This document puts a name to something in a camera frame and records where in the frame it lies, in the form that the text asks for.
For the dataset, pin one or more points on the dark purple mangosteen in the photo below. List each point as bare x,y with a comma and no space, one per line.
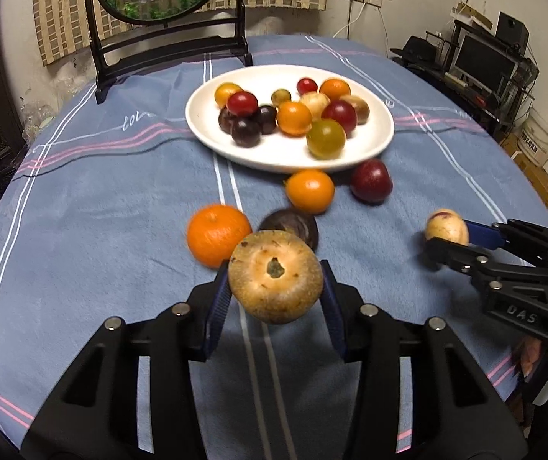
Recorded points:
295,225

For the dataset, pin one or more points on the cardboard box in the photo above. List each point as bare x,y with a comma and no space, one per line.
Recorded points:
542,187

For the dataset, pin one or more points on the small smooth orange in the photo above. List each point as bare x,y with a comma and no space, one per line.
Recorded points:
335,88
294,118

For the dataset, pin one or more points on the white plastic bucket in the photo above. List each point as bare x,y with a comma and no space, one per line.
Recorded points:
538,136

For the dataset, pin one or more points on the small dark purple plum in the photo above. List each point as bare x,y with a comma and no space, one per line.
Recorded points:
268,117
246,132

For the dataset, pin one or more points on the blue striped tablecloth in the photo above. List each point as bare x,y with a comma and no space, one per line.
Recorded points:
111,225

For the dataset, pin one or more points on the computer monitor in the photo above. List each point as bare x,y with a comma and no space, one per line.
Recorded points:
484,63

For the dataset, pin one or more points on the brown speckled sapodilla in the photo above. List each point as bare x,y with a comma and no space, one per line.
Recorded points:
274,278

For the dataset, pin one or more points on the large orange mandarin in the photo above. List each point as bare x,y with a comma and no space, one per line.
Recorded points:
217,235

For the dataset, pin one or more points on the red cherry tomato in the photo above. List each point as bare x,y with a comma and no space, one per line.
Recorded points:
306,86
243,102

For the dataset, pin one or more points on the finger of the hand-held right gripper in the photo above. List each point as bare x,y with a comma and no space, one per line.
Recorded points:
451,254
482,235

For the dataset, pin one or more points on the white oval plate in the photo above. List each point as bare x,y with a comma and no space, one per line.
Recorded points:
374,134

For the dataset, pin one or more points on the green-yellow lemon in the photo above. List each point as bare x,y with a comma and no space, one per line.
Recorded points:
325,139

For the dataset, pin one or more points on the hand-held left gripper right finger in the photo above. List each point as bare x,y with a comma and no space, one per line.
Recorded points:
334,316

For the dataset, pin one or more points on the dark red plum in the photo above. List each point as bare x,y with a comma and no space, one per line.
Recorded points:
338,115
371,181

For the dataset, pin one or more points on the medium orange mandarin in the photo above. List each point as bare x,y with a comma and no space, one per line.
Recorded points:
310,190

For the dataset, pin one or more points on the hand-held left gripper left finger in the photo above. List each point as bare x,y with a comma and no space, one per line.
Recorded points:
216,311

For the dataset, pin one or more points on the black hat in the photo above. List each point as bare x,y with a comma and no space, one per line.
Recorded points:
415,50

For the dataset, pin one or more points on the black speaker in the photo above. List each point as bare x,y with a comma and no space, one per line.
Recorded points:
512,28

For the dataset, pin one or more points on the pale pepino melon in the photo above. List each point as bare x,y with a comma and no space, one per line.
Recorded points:
446,225

